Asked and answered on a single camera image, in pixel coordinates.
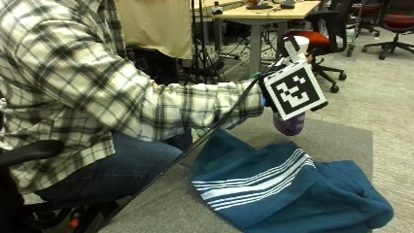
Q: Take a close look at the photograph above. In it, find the purple spray bottle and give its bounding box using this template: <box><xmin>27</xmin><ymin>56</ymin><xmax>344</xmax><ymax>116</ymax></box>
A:
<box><xmin>271</xmin><ymin>35</ymin><xmax>311</xmax><ymax>137</ymax></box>

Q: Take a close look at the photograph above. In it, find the white cube of black markers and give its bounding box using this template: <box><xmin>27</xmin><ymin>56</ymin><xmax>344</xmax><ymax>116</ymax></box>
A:
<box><xmin>260</xmin><ymin>59</ymin><xmax>330</xmax><ymax>121</ymax></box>

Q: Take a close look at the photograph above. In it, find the black tripod stand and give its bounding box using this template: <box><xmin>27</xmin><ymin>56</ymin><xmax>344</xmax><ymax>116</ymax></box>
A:
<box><xmin>184</xmin><ymin>0</ymin><xmax>226</xmax><ymax>84</ymax></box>

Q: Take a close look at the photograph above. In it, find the red and black office chair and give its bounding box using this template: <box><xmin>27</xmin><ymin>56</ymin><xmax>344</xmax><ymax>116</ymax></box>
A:
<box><xmin>282</xmin><ymin>0</ymin><xmax>358</xmax><ymax>94</ymax></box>
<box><xmin>359</xmin><ymin>0</ymin><xmax>414</xmax><ymax>61</ymax></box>

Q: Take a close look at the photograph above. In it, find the wooden desk with grey legs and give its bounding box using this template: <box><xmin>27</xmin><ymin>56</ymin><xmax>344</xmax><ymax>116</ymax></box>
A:
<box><xmin>211</xmin><ymin>0</ymin><xmax>323</xmax><ymax>76</ymax></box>

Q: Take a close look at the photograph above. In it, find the black device on desk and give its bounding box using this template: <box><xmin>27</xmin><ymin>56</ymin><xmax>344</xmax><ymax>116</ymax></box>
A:
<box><xmin>278</xmin><ymin>0</ymin><xmax>298</xmax><ymax>10</ymax></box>
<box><xmin>244</xmin><ymin>2</ymin><xmax>274</xmax><ymax>11</ymax></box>

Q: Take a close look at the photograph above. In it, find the blue towel with white stripes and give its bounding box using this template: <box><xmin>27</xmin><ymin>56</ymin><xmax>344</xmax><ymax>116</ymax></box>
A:
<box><xmin>188</xmin><ymin>129</ymin><xmax>393</xmax><ymax>233</ymax></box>

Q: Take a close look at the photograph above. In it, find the the person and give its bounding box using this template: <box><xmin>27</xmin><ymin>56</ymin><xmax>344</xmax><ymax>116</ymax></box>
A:
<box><xmin>0</xmin><ymin>0</ymin><xmax>264</xmax><ymax>206</ymax></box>

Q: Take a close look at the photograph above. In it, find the black cable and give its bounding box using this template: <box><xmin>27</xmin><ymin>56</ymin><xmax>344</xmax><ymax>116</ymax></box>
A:
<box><xmin>97</xmin><ymin>60</ymin><xmax>283</xmax><ymax>229</ymax></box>

